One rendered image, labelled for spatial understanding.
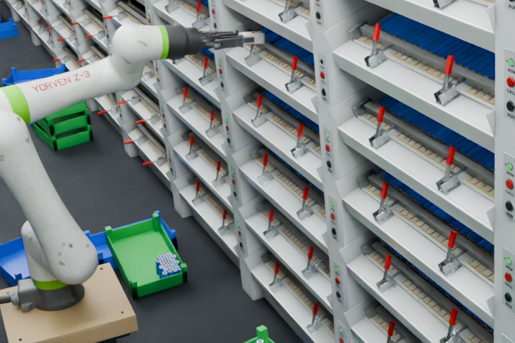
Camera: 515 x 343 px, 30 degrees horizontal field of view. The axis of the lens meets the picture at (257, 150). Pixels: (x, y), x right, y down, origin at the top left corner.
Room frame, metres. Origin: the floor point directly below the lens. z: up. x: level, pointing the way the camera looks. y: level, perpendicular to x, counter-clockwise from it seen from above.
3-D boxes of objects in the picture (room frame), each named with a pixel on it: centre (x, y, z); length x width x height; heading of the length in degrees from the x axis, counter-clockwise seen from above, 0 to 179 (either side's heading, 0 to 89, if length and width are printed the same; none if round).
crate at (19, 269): (3.12, 0.89, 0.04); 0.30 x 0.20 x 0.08; 35
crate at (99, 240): (3.17, 0.51, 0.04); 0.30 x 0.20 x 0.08; 112
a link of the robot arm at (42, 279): (2.35, 0.60, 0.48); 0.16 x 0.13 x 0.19; 34
